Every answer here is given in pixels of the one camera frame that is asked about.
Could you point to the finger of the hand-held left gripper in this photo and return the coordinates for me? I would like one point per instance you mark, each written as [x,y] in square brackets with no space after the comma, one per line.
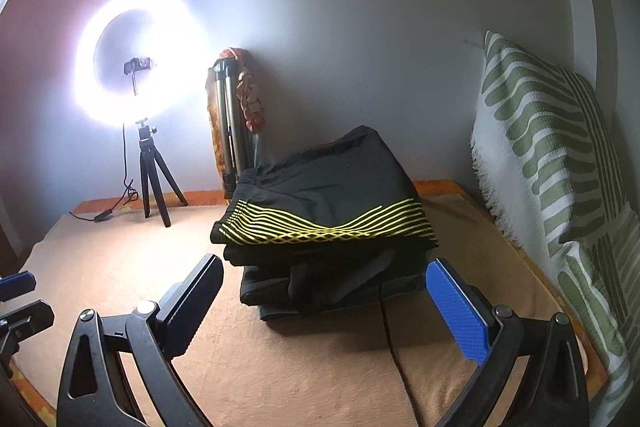
[17,282]
[27,319]

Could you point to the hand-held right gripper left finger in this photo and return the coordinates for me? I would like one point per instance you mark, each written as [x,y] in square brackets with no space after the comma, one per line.
[195,302]

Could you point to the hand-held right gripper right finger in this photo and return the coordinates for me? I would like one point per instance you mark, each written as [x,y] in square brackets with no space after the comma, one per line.
[460,307]

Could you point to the black pants with yellow stripes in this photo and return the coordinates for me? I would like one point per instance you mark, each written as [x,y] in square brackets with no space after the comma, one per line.
[325,197]

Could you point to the folded black pants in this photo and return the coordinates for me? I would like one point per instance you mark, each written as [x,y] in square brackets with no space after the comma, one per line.
[280,294]
[350,264]

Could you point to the orange patterned mattress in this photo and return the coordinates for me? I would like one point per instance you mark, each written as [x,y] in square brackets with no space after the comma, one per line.
[200,197]

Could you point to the beige fleece blanket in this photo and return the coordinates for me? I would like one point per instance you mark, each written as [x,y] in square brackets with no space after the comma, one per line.
[300,367]

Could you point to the black mini tripod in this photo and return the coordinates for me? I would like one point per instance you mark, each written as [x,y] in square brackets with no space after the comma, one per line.
[147,172]

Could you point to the folded silver tripod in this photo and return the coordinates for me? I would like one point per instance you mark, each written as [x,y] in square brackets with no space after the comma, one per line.
[230,117]

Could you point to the green white striped pillow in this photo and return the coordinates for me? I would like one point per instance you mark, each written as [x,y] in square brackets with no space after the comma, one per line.
[540,132]

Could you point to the orange patterned cloth roll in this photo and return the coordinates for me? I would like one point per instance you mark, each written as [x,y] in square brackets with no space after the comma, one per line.
[250,107]

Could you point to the black phone holder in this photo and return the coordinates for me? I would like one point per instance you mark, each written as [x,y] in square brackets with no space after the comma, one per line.
[136,66]

